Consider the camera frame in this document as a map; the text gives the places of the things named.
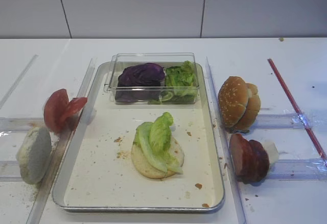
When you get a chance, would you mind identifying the right tomato slice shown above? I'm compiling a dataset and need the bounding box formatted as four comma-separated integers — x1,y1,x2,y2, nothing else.
59,97,88,123

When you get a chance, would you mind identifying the white cheese slice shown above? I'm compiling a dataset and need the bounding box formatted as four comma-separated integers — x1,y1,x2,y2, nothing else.
263,140,279,167

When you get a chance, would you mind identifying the tomato slice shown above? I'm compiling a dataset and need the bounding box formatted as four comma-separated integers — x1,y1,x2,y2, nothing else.
43,88,68,133
59,97,88,123

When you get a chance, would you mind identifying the rear plain bun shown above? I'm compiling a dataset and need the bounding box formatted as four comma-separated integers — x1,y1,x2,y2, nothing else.
234,83,261,130

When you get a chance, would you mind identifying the bread clear holder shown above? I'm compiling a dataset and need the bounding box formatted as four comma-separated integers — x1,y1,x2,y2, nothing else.
0,161,22,182

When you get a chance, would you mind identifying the left tomato slice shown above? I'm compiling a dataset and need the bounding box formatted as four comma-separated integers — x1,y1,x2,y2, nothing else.
43,88,68,133

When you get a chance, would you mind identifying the tomato clear holder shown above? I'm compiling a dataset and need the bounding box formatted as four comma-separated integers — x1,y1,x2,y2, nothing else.
1,118,45,133

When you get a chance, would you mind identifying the clear plastic container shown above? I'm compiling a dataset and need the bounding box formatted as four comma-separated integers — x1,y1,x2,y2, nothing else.
105,53,199,104

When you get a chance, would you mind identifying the far left clear rail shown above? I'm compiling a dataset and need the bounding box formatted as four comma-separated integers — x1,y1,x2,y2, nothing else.
0,54,39,108

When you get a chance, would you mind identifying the meat patty slice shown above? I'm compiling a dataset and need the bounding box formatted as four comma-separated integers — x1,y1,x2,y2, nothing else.
229,133,253,176
243,140,270,183

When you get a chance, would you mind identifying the sesame top bun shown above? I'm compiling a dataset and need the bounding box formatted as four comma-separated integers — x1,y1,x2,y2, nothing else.
218,76,249,128

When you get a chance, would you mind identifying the bottom bun slice on tray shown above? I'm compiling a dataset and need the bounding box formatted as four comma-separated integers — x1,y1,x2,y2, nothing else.
131,137,184,179

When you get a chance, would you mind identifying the meat clear holder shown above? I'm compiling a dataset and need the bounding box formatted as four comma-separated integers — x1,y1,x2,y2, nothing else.
266,159,326,180

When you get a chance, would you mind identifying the purple cabbage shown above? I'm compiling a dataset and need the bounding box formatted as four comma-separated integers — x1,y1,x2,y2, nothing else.
115,63,165,103

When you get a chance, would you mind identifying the pale bread slice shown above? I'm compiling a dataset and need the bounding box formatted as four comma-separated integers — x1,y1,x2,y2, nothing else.
16,126,52,185

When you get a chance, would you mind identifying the silver metal tray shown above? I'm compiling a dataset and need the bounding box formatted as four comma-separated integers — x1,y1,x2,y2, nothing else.
52,63,225,212

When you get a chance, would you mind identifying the inner left clear rail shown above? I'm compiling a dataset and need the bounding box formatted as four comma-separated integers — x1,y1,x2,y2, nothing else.
26,58,97,223

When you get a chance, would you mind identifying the bun clear holder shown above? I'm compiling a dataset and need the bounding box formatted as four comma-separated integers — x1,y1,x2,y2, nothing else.
250,113,312,129

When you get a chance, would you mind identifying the red plastic rod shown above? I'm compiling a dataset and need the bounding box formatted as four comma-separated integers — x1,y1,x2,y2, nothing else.
267,58,326,160

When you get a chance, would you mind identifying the front meat patty slice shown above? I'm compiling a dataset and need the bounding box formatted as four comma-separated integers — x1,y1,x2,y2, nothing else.
229,133,253,176

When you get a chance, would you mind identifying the rear meat patty slice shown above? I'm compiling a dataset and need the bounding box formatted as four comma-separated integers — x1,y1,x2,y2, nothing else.
243,140,270,183

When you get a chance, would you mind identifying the green lettuce leaf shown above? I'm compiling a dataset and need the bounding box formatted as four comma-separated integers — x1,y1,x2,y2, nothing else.
133,112,183,174

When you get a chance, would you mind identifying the green lettuce in container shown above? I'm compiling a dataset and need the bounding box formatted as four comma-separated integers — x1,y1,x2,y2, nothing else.
148,61,197,104

